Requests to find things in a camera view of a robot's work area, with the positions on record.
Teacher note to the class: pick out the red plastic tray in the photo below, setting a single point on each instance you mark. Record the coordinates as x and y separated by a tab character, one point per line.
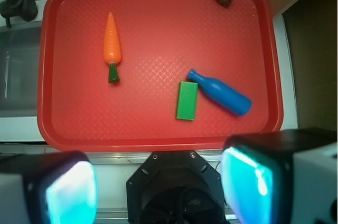
161	41

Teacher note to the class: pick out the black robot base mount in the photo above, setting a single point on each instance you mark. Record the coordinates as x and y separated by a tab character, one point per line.
175	187

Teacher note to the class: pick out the orange toy carrot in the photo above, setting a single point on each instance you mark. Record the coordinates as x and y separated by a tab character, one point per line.
111	48

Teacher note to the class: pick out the black faucet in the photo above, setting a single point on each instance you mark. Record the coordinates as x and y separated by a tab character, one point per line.
25	9

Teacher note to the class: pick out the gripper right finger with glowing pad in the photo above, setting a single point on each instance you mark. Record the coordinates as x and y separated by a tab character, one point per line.
288	176

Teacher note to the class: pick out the blue toy bottle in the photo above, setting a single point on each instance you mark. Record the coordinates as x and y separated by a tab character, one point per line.
222	94

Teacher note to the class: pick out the grey metal sink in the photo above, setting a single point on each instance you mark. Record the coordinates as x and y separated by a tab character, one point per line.
20	52

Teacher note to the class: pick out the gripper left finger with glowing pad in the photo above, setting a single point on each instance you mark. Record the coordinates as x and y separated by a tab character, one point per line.
48	188

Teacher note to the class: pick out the green rectangular block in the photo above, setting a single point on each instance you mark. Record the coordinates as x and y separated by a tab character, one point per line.
187	99

